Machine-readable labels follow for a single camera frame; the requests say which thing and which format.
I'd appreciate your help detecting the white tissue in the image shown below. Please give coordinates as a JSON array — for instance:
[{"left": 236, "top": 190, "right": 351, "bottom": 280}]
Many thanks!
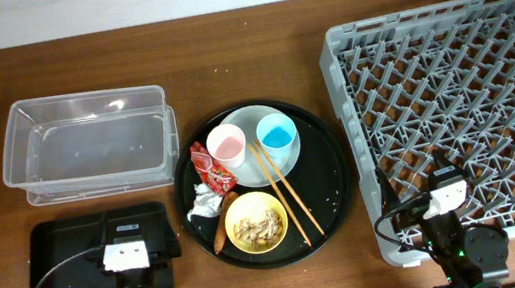
[{"left": 187, "top": 183, "right": 223, "bottom": 221}]

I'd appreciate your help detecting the orange carrot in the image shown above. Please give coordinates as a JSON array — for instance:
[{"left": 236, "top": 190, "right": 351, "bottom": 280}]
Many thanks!
[{"left": 213, "top": 191, "right": 239, "bottom": 255}]

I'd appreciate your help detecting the red snack wrapper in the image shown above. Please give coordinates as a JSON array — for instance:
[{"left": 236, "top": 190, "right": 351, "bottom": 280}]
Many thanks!
[{"left": 189, "top": 141, "right": 238, "bottom": 196}]

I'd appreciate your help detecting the pink cup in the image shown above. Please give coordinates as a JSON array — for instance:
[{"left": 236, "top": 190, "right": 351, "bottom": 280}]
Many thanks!
[{"left": 206, "top": 124, "right": 246, "bottom": 168}]

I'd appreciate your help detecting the yellow bowl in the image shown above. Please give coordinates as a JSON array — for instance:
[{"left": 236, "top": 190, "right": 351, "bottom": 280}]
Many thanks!
[{"left": 225, "top": 191, "right": 289, "bottom": 255}]

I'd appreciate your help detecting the peanut shells and rice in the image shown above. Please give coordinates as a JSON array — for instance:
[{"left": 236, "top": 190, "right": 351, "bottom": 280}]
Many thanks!
[{"left": 233, "top": 209, "right": 283, "bottom": 250}]

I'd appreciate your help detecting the wooden chopstick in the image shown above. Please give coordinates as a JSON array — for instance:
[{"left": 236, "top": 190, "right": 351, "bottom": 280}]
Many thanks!
[
  {"left": 253, "top": 139, "right": 326, "bottom": 236},
  {"left": 249, "top": 143, "right": 312, "bottom": 248}
]

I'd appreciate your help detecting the blue cup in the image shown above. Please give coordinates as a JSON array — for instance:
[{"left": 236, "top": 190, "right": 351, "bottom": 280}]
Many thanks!
[{"left": 256, "top": 112, "right": 297, "bottom": 153}]

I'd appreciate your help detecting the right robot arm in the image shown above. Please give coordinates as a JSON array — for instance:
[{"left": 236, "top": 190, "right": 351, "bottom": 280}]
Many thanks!
[{"left": 419, "top": 149, "right": 509, "bottom": 288}]

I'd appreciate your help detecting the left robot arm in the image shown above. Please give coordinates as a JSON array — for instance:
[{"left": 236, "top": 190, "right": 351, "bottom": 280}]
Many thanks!
[{"left": 98, "top": 211, "right": 169, "bottom": 288}]

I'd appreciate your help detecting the grey dishwasher rack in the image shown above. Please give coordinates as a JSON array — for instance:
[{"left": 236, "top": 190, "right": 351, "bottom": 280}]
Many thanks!
[{"left": 312, "top": 0, "right": 515, "bottom": 275}]

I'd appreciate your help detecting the black rectangular tray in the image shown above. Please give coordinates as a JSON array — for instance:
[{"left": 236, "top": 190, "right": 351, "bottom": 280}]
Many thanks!
[{"left": 29, "top": 202, "right": 182, "bottom": 288}]

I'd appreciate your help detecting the clear plastic bin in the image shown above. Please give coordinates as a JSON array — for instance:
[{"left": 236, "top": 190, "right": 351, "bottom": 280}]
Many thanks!
[{"left": 2, "top": 85, "right": 180, "bottom": 206}]

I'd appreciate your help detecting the round black serving tray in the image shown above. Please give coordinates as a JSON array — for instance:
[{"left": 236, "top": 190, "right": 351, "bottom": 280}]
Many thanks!
[{"left": 174, "top": 100, "right": 352, "bottom": 270}]

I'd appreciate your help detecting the grey round plate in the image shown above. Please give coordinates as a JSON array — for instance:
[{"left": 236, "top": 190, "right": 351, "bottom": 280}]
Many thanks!
[{"left": 205, "top": 104, "right": 301, "bottom": 188}]

